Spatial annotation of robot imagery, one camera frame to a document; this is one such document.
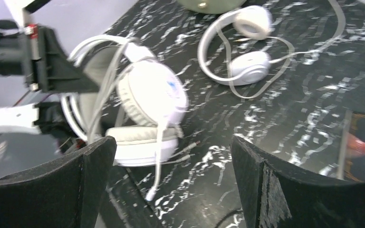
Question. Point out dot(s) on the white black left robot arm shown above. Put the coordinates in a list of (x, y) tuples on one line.
[(52, 118)]

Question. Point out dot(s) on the pastel mini drawer cabinet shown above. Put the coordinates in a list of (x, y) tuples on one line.
[(211, 6)]

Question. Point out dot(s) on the small white on-ear headphones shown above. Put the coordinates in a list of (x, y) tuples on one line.
[(256, 22)]

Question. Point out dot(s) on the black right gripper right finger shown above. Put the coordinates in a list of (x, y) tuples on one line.
[(277, 194)]

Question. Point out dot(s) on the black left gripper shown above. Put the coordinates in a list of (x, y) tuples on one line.
[(42, 61)]

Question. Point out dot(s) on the large white over-ear headphones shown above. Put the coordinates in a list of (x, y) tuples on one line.
[(153, 103)]

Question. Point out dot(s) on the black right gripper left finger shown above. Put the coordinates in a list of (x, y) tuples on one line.
[(63, 193)]

